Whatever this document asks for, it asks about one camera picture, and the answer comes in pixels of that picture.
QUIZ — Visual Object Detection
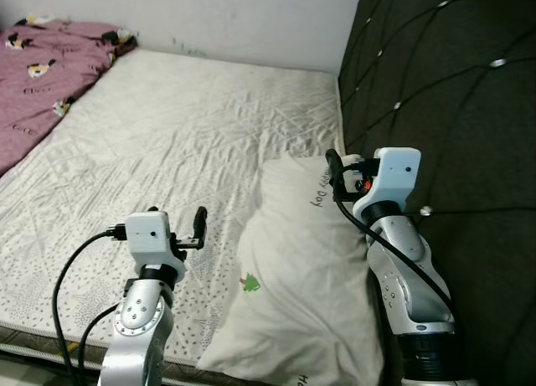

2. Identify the mauve blanket cartoon print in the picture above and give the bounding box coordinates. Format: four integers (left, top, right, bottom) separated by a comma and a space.
0, 16, 139, 178

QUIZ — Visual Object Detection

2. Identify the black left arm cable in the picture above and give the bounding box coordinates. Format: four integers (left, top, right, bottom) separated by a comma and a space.
50, 224, 126, 386
75, 302, 123, 386

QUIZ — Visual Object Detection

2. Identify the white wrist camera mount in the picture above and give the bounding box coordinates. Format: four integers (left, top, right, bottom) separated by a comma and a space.
352, 147, 422, 224
126, 210, 187, 280

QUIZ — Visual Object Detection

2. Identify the white quilted mattress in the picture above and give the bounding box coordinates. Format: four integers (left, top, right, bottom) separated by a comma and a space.
0, 49, 386, 380

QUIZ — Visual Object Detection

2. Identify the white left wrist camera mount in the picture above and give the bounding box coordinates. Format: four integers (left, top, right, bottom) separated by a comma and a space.
126, 210, 187, 280

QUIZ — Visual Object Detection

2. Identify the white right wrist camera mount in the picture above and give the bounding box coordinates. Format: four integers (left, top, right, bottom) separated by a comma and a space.
352, 147, 422, 224

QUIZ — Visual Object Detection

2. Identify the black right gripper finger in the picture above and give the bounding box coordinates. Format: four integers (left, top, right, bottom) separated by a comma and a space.
327, 149, 345, 203

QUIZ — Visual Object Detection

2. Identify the black tufted headboard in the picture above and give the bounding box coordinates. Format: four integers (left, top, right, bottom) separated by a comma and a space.
338, 0, 536, 386

